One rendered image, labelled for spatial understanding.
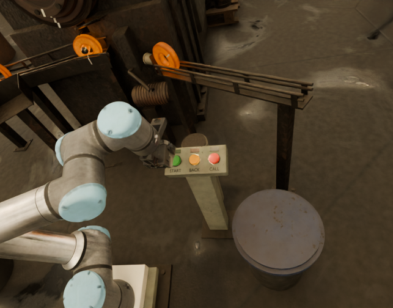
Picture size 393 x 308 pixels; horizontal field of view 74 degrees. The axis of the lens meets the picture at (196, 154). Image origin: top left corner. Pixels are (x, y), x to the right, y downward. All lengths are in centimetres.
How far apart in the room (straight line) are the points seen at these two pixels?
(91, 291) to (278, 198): 77
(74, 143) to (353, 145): 155
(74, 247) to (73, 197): 61
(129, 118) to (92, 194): 18
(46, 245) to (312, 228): 94
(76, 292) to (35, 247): 22
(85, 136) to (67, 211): 18
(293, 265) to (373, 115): 130
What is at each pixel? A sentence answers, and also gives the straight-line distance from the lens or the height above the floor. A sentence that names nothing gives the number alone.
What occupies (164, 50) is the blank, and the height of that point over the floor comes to 76.
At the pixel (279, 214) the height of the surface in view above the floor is 43.
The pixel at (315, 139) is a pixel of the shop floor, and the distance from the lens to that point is 181.
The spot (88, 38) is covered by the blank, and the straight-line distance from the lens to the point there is 167.
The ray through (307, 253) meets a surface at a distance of 99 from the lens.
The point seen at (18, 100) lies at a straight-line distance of 194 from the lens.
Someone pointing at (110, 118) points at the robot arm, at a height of 100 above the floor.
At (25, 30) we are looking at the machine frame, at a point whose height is 87.
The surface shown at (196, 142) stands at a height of 52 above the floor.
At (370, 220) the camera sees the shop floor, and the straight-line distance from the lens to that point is 157.
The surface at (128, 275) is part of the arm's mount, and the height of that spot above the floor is 17.
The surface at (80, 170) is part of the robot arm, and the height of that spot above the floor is 97.
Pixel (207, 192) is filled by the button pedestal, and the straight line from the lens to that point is 112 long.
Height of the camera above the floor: 136
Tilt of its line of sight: 49 degrees down
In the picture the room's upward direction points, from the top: 20 degrees counter-clockwise
